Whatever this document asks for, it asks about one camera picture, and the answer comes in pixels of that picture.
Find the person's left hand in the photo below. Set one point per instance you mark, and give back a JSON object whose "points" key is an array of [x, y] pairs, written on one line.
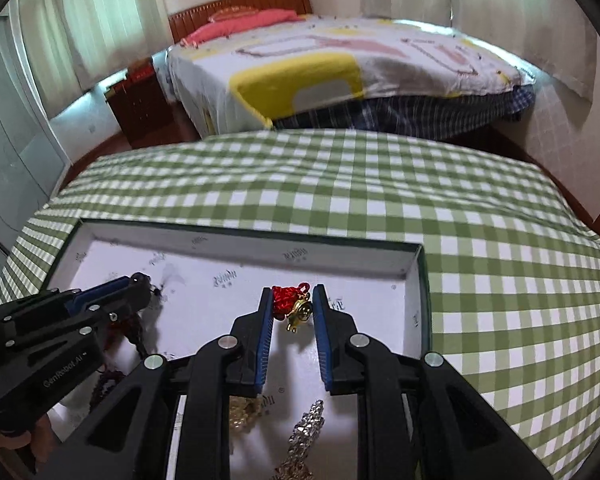
{"points": [[45, 437]]}

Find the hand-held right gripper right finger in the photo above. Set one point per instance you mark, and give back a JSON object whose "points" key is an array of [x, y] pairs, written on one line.
{"points": [[324, 345]]}

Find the wide white curtain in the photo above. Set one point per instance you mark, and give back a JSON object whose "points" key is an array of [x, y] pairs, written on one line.
{"points": [[95, 15]]}

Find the wooden headboard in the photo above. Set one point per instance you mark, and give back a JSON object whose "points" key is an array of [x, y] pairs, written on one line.
{"points": [[280, 0]]}

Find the patterned small pillow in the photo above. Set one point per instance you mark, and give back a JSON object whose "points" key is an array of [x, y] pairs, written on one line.
{"points": [[232, 12]]}

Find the blue plaid bed sheet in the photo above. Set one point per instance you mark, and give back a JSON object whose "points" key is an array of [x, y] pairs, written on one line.
{"points": [[405, 112]]}

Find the grey wardrobe door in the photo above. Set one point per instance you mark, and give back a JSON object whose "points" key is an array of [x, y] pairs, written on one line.
{"points": [[15, 125]]}

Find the pearl and gold hair ornament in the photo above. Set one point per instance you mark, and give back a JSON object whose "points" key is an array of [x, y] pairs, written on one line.
{"points": [[245, 412]]}

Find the long white curtain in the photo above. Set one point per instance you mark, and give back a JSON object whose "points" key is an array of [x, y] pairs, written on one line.
{"points": [[525, 15]]}

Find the pink pillow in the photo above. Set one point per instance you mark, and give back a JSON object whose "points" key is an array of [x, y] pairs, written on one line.
{"points": [[250, 25]]}

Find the silver rhinestone brooch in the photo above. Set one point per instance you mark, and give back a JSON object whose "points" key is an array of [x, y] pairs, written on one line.
{"points": [[307, 427]]}

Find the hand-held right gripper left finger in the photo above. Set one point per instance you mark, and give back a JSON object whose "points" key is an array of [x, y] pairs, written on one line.
{"points": [[265, 345]]}

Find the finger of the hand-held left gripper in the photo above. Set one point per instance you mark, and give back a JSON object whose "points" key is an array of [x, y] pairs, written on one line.
{"points": [[40, 320], [100, 292]]}

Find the dark wooden nightstand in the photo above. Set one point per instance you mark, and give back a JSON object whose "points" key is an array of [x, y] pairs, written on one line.
{"points": [[140, 105]]}

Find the gold jewelry piece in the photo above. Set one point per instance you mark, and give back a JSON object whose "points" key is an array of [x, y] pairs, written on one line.
{"points": [[295, 472]]}

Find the dark green shallow box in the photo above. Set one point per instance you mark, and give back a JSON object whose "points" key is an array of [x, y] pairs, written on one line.
{"points": [[230, 270]]}

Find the green checked tablecloth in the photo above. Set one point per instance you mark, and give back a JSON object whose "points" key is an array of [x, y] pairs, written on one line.
{"points": [[480, 260]]}

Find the bed with pink pillows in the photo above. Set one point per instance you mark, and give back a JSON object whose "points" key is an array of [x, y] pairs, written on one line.
{"points": [[330, 70]]}

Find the red knot gold charm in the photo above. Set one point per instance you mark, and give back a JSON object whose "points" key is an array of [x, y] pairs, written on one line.
{"points": [[286, 296]]}

